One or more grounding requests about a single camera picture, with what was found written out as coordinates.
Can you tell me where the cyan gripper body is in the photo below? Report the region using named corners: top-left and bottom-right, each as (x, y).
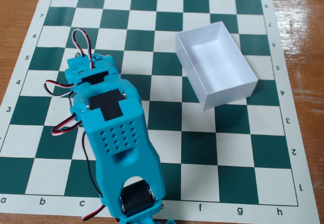
top-left (65, 54), bottom-right (120, 86)

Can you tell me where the white rectangular open box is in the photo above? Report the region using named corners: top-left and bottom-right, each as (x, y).
top-left (175, 21), bottom-right (259, 111)

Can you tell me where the green and white chessboard mat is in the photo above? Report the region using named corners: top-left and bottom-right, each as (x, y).
top-left (0, 0), bottom-right (321, 221)

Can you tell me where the red white black looped cable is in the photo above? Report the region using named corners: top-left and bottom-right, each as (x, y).
top-left (71, 28), bottom-right (95, 69)

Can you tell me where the red white black servo cable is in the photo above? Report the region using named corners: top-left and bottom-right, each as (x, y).
top-left (51, 114), bottom-right (106, 221)
top-left (44, 80), bottom-right (77, 99)

